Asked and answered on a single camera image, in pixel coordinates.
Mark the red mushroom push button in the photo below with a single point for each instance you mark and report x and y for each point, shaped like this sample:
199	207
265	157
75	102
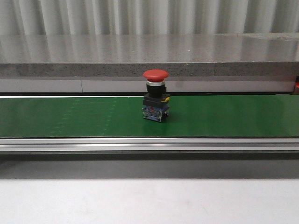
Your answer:
156	101

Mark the grey stone slab shelf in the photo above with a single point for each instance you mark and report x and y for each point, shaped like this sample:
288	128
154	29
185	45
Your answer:
83	64

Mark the green conveyor belt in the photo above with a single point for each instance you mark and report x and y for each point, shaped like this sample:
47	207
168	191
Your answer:
190	116

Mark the red object at edge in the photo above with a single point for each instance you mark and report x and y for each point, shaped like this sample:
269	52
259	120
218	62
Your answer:
296	87

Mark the white corrugated back panel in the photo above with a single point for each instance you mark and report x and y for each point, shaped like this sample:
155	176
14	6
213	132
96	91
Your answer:
138	17

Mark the aluminium conveyor side rail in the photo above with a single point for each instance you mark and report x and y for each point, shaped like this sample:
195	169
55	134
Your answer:
139	148

